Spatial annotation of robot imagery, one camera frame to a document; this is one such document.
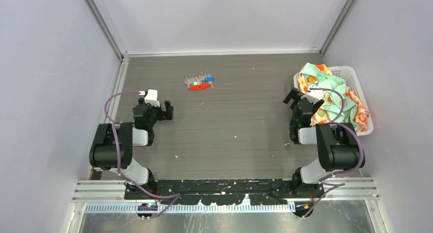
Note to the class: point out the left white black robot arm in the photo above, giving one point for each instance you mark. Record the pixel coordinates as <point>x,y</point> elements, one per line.
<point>112,147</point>

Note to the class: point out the colourful patterned cloth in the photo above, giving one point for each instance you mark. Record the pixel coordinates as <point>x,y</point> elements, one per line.
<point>333,96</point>

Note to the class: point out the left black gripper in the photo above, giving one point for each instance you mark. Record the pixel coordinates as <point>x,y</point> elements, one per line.
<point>163,115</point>

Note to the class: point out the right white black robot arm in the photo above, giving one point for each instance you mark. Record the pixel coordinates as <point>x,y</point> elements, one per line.
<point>339,148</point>

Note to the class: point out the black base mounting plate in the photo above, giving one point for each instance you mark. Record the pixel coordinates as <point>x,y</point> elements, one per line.
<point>269,191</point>

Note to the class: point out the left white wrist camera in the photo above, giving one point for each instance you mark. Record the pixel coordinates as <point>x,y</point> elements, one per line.
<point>151,98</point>

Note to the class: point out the white plastic basket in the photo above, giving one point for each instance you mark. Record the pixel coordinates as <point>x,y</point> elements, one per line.
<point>355,89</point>

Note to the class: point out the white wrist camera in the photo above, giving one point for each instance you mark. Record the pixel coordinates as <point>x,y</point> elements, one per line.
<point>314,96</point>
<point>151,98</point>

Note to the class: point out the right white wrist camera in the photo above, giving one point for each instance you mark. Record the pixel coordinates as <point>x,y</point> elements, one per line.
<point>314,96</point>

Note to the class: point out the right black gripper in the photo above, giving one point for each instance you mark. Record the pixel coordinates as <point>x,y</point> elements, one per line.
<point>294,94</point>

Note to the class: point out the aluminium frame rail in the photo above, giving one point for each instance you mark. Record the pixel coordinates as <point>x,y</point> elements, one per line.
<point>117,196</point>

